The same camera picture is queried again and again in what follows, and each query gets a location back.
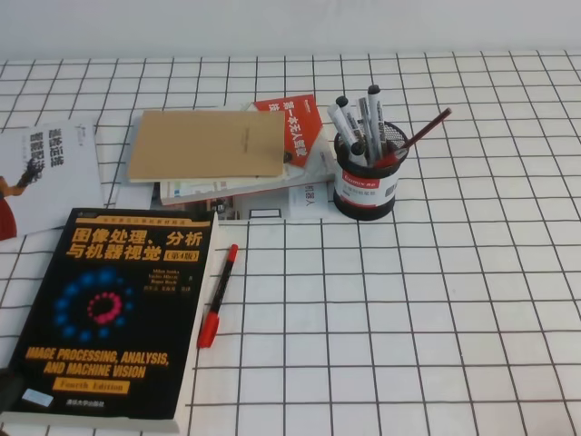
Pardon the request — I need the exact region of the black image processing textbook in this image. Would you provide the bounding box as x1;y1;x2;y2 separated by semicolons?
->
1;208;219;433

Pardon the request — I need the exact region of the red and black marker pen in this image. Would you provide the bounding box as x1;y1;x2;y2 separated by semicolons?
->
197;244;239;349

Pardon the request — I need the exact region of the dark red pencil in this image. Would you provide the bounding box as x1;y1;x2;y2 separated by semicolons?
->
395;108;452;158

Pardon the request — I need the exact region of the black mesh pen holder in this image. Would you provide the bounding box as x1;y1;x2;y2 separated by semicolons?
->
333;134;408;221

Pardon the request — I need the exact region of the red capped pen in holder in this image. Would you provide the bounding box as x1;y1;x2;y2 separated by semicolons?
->
374;148;408;169

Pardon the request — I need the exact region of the tan kraft cover notebook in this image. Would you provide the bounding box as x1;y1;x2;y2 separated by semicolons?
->
127;111;285;182

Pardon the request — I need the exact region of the white marker black cap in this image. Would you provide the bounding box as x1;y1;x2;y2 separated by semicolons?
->
349;143;367;167
327;95;363;146
358;97;371;164
367;84;384;165

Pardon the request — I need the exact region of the red cover book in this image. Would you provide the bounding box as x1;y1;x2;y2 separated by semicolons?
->
254;94;322;169

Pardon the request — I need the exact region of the white leaflet under books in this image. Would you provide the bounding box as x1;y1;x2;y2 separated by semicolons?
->
113;180;329;222

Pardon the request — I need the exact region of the white robot arm brochure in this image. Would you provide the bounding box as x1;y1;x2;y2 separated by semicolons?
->
1;119;103;241

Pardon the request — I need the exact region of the white grid tablecloth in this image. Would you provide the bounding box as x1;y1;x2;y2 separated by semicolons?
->
1;50;580;435

